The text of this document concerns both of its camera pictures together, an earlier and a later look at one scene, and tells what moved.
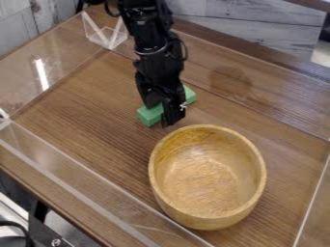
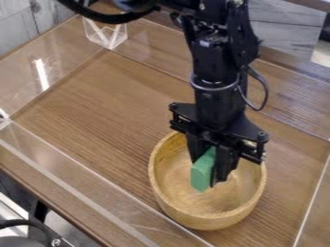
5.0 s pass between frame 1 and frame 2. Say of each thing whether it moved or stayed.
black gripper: moved
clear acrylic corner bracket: stayed
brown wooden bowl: stayed
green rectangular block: moved
